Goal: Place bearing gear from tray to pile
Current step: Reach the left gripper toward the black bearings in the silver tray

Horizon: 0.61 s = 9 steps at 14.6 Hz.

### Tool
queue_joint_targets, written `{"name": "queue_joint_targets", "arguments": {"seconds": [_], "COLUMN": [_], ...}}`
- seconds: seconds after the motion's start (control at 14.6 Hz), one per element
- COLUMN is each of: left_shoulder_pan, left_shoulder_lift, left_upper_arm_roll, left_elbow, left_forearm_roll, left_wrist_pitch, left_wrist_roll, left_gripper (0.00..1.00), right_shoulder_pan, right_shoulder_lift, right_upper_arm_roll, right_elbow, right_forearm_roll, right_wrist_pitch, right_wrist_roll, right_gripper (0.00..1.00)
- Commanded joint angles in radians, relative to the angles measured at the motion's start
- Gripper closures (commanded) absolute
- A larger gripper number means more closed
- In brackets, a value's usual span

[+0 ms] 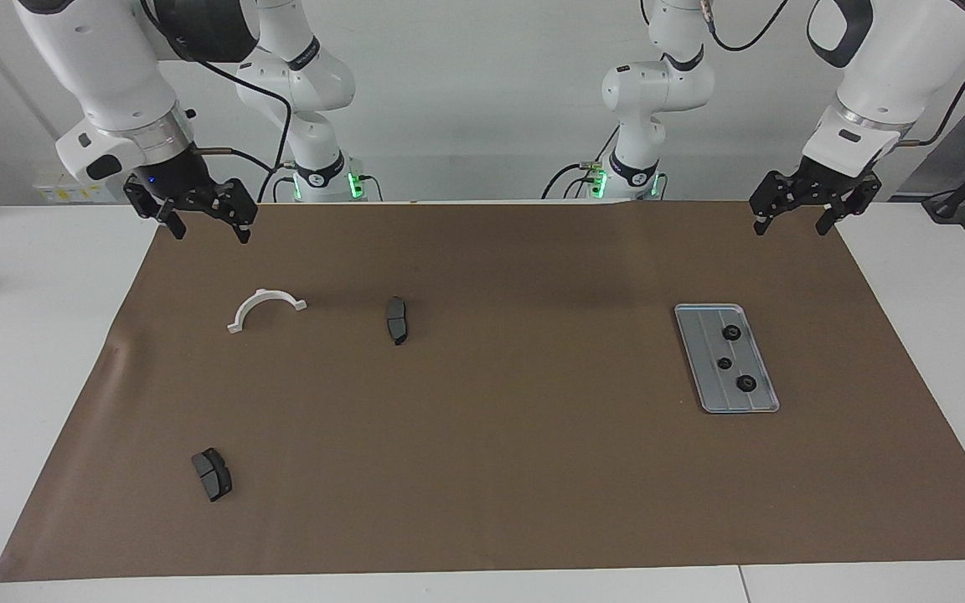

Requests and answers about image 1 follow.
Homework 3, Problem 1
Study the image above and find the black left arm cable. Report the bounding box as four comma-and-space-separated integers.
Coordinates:
700, 0, 965, 147

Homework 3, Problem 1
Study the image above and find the silver metal tray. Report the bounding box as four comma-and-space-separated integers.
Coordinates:
673, 303, 781, 415

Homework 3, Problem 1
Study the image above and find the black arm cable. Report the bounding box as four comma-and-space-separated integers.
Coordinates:
139, 0, 295, 206
700, 0, 965, 147

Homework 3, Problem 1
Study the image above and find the white half-ring bracket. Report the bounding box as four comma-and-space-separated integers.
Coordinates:
226, 287, 308, 335

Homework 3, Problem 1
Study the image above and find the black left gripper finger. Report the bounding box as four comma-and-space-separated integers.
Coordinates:
749, 172, 795, 236
816, 172, 882, 237

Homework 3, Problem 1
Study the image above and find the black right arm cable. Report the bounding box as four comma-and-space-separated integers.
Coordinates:
139, 0, 295, 206

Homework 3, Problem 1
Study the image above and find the black base cable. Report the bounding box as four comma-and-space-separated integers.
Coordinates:
541, 124, 622, 202

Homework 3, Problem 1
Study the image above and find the brown paper mat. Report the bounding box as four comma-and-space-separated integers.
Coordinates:
0, 199, 965, 583

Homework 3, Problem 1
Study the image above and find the dark grey brake pad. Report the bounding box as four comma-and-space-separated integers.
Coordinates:
191, 447, 234, 503
385, 296, 410, 348

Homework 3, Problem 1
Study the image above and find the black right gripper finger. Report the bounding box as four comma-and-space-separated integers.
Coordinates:
124, 183, 186, 241
219, 178, 259, 245

